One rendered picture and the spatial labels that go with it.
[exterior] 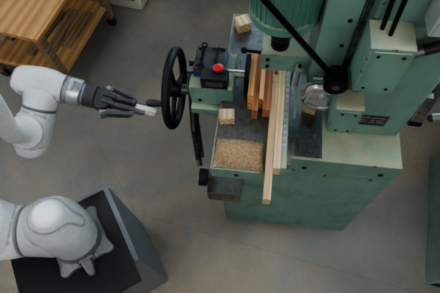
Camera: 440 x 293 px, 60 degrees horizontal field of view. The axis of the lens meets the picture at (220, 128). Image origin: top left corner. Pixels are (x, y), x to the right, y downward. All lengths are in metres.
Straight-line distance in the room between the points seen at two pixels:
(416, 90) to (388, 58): 0.28
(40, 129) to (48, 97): 0.10
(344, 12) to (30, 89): 0.91
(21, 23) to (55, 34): 0.40
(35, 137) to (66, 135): 1.10
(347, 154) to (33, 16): 1.66
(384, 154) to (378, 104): 0.20
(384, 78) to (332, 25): 0.17
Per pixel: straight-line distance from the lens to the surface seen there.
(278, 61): 1.10
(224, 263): 1.93
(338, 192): 1.49
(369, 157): 1.27
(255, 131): 1.13
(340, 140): 1.27
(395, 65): 0.87
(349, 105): 1.00
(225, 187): 1.36
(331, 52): 1.01
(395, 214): 2.12
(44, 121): 1.28
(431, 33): 0.85
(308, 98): 1.06
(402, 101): 1.15
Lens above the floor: 1.90
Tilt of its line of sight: 62 degrees down
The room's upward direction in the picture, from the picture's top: 6 degrees counter-clockwise
